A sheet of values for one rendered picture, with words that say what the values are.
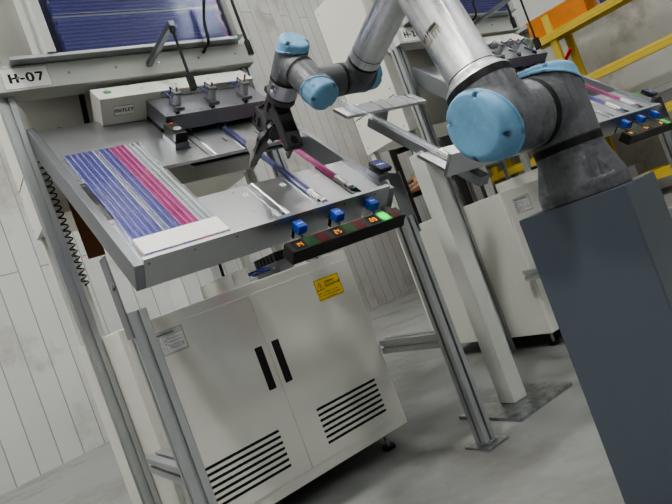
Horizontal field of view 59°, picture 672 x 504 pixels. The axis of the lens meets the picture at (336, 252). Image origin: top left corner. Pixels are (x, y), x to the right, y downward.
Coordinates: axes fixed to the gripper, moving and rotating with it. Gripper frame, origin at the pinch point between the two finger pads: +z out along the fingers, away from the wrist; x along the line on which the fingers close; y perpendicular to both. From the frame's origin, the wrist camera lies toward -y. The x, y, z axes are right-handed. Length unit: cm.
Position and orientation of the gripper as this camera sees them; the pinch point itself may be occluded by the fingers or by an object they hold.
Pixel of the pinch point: (271, 163)
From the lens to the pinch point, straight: 162.7
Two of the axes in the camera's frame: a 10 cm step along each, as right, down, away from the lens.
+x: -7.8, 2.8, -5.6
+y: -5.7, -6.9, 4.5
